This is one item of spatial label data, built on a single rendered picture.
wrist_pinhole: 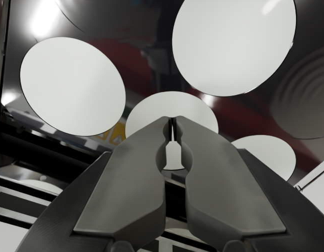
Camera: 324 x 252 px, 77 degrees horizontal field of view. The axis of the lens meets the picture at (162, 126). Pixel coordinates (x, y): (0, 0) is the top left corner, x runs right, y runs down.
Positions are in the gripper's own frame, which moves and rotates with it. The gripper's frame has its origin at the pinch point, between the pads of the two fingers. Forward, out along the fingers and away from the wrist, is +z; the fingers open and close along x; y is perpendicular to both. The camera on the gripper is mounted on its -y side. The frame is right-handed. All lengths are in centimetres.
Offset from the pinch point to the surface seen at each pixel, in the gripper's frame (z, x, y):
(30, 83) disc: 7.3, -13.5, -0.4
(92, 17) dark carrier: 7.4, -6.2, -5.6
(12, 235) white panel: -1.2, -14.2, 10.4
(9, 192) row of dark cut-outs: 2.3, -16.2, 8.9
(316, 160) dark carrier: 7.2, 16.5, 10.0
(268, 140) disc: 7.3, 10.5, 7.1
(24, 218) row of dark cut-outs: 0.3, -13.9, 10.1
